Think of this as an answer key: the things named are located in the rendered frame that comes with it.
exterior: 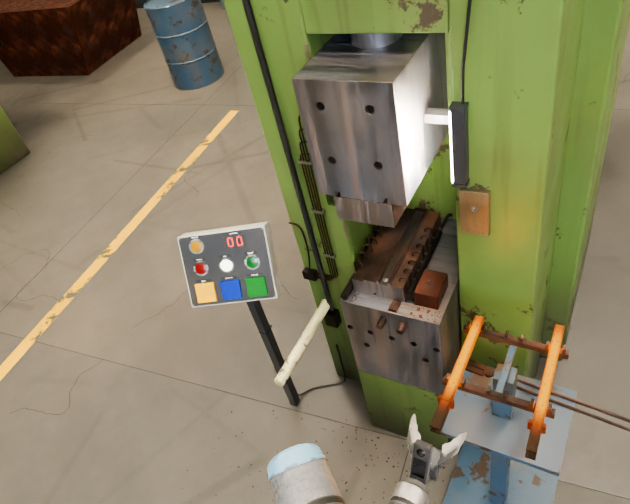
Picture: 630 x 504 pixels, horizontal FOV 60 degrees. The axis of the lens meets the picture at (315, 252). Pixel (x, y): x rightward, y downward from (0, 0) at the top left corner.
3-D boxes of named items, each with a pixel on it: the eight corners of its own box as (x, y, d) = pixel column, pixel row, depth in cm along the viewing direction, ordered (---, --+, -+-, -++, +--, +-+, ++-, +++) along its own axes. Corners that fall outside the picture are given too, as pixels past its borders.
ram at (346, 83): (434, 211, 158) (425, 83, 131) (319, 194, 175) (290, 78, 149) (474, 133, 182) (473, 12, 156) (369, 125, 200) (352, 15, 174)
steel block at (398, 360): (444, 396, 213) (439, 324, 183) (357, 369, 230) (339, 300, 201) (482, 294, 246) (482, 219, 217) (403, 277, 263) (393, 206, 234)
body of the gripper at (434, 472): (418, 452, 154) (402, 491, 147) (416, 438, 149) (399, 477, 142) (444, 463, 151) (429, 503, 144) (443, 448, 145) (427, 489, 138)
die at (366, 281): (405, 302, 194) (402, 286, 188) (354, 290, 203) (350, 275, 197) (441, 227, 218) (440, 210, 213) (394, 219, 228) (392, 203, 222)
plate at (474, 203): (488, 236, 171) (489, 194, 160) (460, 232, 175) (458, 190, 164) (490, 232, 172) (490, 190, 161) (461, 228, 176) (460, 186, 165)
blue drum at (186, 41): (208, 90, 585) (178, 7, 527) (165, 90, 609) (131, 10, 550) (233, 65, 622) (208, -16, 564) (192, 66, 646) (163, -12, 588)
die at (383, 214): (394, 228, 170) (391, 204, 164) (338, 218, 179) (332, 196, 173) (436, 153, 195) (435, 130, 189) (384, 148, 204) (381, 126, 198)
